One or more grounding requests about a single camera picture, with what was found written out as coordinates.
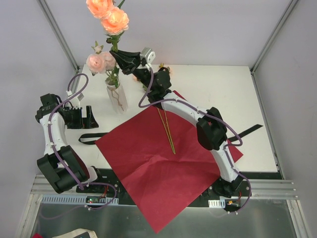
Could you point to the white ribbed ceramic vase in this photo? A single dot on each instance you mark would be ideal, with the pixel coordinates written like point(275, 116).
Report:
point(118, 98)

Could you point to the red object at bottom edge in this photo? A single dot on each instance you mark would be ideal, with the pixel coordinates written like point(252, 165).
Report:
point(36, 235)

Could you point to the brown red wrapping paper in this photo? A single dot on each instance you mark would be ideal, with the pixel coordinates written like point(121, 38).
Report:
point(162, 176)

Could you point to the right aluminium frame post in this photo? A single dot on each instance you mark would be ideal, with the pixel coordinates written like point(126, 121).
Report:
point(277, 29)

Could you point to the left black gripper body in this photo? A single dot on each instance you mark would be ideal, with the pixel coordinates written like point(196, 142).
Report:
point(82, 118)

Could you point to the white cable duct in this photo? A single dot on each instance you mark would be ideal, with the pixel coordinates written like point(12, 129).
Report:
point(79, 200)
point(223, 203)

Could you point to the left white cable duct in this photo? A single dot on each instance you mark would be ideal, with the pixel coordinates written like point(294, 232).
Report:
point(79, 200)

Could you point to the pink artificial flower bunch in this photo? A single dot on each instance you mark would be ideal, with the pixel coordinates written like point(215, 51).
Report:
point(166, 119)

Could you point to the right white cable duct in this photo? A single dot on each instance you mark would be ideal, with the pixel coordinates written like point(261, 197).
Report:
point(223, 203)

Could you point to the aluminium frame post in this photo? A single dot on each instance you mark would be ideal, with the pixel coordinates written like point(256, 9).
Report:
point(277, 29)
point(58, 33)

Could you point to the black ribbon with gold print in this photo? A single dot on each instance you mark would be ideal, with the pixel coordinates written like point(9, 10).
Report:
point(91, 138)

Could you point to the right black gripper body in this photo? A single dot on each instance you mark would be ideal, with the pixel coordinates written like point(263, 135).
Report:
point(135, 64)

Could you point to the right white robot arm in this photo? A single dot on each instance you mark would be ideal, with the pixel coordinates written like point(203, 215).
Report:
point(211, 129)

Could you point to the light pink rose stem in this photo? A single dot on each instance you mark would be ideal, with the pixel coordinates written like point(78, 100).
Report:
point(102, 62)

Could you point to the orange rose stem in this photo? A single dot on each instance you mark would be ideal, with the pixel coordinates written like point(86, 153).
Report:
point(113, 19)

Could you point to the left aluminium frame post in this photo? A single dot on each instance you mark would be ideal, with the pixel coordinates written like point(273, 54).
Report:
point(58, 33)

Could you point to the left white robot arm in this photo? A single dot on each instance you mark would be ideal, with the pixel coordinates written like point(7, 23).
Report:
point(61, 165)

